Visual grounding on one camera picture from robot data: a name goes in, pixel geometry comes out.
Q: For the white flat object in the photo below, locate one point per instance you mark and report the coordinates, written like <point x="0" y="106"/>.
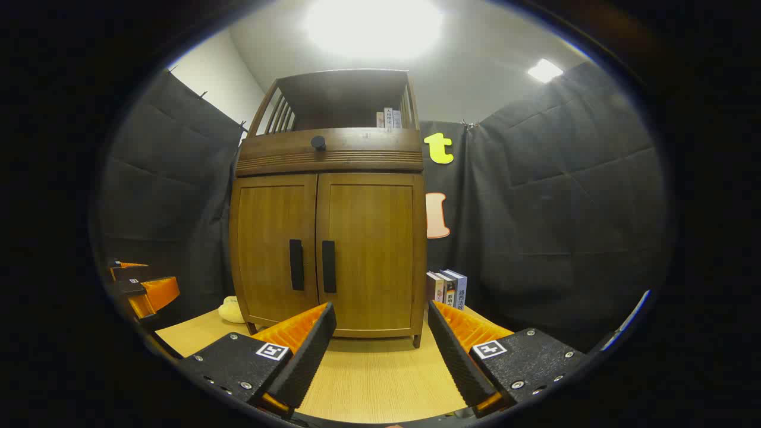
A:
<point x="633" y="315"/>

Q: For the black round drawer knob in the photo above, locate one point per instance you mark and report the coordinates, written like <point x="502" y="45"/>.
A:
<point x="318" y="142"/>

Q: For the black book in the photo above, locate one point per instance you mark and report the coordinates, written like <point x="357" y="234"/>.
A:
<point x="449" y="292"/>

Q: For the large ceiling light panel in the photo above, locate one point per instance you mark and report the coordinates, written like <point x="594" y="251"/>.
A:
<point x="373" y="27"/>

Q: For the wooden cabinet drawer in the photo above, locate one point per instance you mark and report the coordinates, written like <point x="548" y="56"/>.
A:
<point x="368" y="151"/>

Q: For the black backdrop cloth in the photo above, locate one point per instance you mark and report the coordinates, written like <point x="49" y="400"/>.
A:
<point x="565" y="208"/>

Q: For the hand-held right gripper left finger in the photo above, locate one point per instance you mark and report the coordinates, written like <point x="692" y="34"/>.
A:
<point x="309" y="351"/>

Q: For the cream plush toy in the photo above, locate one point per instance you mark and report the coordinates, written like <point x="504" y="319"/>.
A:
<point x="232" y="310"/>

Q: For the blue and white book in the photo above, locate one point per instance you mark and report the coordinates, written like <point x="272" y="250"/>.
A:
<point x="461" y="290"/>

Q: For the wooden shoe cabinet door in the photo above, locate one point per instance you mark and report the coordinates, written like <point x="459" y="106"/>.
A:
<point x="267" y="249"/>
<point x="374" y="249"/>

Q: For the dark red book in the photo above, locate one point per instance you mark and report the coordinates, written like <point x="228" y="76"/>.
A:
<point x="434" y="288"/>

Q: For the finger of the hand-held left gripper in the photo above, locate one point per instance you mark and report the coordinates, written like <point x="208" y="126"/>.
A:
<point x="131" y="272"/>
<point x="156" y="294"/>

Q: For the small ceiling light panel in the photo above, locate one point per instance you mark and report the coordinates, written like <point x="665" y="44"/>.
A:
<point x="544" y="70"/>

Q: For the wooden double-door shoe cabinet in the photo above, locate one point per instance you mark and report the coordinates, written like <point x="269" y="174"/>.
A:
<point x="333" y="160"/>

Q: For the grey book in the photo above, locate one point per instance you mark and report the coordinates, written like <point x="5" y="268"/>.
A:
<point x="397" y="119"/>

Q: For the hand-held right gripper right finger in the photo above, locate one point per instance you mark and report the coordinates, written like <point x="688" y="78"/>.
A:
<point x="455" y="356"/>

